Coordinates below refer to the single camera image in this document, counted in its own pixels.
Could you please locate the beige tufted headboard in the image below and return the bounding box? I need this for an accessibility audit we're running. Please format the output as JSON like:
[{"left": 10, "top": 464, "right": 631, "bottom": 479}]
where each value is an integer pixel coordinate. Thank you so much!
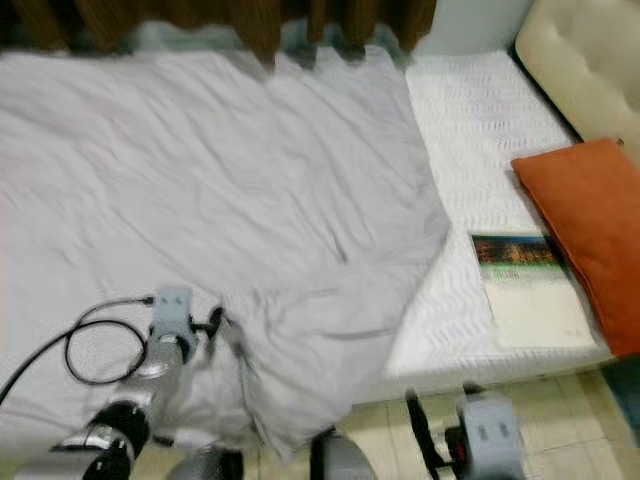
[{"left": 515, "top": 0, "right": 640, "bottom": 167}]

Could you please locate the dark grey robot leg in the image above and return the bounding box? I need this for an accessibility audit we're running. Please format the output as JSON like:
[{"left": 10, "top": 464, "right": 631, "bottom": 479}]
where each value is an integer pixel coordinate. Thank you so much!
[{"left": 309, "top": 428, "right": 383, "bottom": 480}]

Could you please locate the white quilted mattress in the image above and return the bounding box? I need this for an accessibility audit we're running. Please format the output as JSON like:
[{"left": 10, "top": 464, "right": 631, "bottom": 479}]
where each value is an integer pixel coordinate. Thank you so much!
[{"left": 370, "top": 50, "right": 617, "bottom": 401}]

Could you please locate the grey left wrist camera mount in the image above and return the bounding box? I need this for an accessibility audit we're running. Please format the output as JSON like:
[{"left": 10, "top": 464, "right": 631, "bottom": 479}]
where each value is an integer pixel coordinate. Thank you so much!
[{"left": 152, "top": 286, "right": 199, "bottom": 337}]

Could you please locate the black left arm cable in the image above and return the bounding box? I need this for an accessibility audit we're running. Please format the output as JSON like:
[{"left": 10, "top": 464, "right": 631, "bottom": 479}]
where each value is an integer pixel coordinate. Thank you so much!
[{"left": 0, "top": 296, "right": 157, "bottom": 403}]

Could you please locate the white book with photo cover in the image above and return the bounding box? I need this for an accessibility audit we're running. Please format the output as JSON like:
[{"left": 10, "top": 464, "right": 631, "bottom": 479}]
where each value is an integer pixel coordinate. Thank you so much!
[{"left": 470, "top": 233, "right": 599, "bottom": 351}]

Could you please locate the light grey duvet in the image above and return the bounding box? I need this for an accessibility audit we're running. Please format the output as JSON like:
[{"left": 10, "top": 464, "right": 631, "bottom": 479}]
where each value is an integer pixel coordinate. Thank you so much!
[{"left": 0, "top": 45, "right": 453, "bottom": 463}]

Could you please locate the brown curtain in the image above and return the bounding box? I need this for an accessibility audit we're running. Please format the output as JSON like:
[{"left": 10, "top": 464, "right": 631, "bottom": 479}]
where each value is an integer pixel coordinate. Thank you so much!
[{"left": 0, "top": 0, "right": 438, "bottom": 71}]

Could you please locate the orange pillow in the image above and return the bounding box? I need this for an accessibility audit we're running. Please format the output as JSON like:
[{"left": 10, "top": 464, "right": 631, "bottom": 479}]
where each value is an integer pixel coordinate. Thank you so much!
[{"left": 510, "top": 138, "right": 640, "bottom": 359}]

